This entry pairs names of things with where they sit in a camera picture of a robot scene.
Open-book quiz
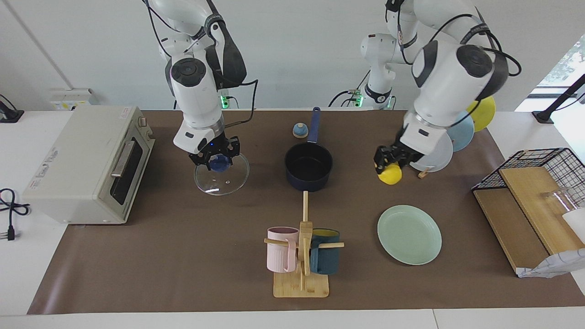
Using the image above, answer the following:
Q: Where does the black pot with blue handle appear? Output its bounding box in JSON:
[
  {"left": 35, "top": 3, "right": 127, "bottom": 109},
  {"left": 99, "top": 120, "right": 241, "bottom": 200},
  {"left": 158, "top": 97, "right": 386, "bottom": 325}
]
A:
[{"left": 284, "top": 106, "right": 334, "bottom": 192}]

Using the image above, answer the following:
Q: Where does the white cup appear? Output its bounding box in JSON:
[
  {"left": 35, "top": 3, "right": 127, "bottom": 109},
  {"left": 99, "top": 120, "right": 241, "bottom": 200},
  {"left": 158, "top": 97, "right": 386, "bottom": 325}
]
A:
[{"left": 562, "top": 207, "right": 585, "bottom": 244}]

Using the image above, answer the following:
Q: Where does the white patterned cloth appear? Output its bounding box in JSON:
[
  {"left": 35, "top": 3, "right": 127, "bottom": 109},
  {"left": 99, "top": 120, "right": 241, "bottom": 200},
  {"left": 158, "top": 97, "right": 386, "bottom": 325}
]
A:
[{"left": 516, "top": 249, "right": 585, "bottom": 279}]

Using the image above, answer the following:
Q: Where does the black wire basket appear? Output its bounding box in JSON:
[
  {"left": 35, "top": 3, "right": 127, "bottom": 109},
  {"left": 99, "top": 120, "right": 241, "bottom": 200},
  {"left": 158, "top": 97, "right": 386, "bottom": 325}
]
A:
[{"left": 472, "top": 147, "right": 585, "bottom": 209}]

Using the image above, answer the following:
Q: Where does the light blue plate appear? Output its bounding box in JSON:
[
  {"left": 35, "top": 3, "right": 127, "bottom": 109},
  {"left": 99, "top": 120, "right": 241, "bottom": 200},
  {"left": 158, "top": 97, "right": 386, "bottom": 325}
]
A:
[{"left": 446, "top": 110, "right": 475, "bottom": 153}]

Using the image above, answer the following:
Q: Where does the white power strip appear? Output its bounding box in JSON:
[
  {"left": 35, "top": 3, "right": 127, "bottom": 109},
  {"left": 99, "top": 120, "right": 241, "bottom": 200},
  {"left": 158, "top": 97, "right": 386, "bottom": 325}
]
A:
[{"left": 49, "top": 88, "right": 95, "bottom": 111}]

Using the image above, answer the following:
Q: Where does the clear glass cup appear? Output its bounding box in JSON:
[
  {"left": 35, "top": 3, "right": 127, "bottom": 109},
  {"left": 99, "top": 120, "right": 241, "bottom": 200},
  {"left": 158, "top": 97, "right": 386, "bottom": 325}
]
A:
[{"left": 541, "top": 187, "right": 577, "bottom": 214}]

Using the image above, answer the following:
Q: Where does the black clamp base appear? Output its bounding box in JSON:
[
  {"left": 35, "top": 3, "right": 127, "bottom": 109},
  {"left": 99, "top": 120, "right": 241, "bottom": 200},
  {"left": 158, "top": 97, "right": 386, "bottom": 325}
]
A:
[{"left": 0, "top": 93, "right": 25, "bottom": 124}]

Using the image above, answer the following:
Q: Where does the wooden mug tree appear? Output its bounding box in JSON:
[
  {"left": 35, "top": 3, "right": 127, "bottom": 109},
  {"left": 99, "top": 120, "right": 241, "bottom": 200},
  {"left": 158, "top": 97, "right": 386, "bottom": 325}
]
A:
[{"left": 264, "top": 191, "right": 345, "bottom": 299}]

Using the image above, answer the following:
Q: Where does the wooden shelf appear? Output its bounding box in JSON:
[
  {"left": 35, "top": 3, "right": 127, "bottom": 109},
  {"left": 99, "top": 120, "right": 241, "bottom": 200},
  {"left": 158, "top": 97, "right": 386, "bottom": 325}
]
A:
[{"left": 473, "top": 166, "right": 585, "bottom": 275}]

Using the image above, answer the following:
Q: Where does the grey plate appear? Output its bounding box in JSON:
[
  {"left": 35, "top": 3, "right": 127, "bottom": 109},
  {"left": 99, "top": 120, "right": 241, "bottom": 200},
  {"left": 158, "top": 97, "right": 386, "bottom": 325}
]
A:
[{"left": 410, "top": 130, "right": 454, "bottom": 174}]

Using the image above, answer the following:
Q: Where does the pink mug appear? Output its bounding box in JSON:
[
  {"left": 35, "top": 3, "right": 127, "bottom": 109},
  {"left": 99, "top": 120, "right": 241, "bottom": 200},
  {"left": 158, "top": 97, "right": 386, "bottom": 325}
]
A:
[{"left": 266, "top": 226, "right": 300, "bottom": 274}]

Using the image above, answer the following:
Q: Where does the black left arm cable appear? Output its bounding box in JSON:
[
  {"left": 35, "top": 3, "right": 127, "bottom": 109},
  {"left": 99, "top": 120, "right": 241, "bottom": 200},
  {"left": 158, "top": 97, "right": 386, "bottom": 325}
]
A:
[{"left": 395, "top": 0, "right": 523, "bottom": 129}]

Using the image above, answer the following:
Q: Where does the brown table mat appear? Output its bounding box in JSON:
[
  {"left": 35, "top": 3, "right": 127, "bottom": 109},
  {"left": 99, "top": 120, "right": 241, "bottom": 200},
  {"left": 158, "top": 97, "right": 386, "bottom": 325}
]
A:
[{"left": 27, "top": 108, "right": 585, "bottom": 315}]

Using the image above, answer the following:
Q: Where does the black power cord with plug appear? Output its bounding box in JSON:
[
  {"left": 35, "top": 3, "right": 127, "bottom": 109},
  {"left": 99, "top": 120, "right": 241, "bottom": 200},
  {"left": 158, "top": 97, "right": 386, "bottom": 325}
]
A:
[{"left": 0, "top": 188, "right": 31, "bottom": 242}]

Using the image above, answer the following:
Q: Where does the beige toaster oven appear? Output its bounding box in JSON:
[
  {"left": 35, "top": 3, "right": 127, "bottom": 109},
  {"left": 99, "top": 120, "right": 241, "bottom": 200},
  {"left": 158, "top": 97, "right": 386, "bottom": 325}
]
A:
[{"left": 22, "top": 106, "right": 156, "bottom": 225}]

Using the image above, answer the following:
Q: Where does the yellow plate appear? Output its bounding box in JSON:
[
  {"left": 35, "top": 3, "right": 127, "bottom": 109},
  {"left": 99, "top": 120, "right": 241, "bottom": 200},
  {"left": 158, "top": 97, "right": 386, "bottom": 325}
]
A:
[{"left": 466, "top": 95, "right": 497, "bottom": 133}]

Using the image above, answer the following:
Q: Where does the glass lid with blue knob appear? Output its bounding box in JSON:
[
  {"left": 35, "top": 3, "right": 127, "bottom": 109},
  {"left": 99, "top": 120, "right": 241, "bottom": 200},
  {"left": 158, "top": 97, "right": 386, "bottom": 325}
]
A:
[{"left": 194, "top": 151, "right": 250, "bottom": 196}]

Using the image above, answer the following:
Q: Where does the dark teal mug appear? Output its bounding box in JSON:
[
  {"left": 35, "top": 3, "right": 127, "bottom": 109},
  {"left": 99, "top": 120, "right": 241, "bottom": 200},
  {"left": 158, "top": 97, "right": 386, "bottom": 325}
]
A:
[{"left": 309, "top": 228, "right": 341, "bottom": 276}]

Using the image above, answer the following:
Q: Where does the green plate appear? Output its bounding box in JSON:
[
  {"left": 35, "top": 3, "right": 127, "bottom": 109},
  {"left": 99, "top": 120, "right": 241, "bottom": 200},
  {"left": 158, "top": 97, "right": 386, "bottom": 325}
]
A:
[{"left": 377, "top": 204, "right": 443, "bottom": 266}]

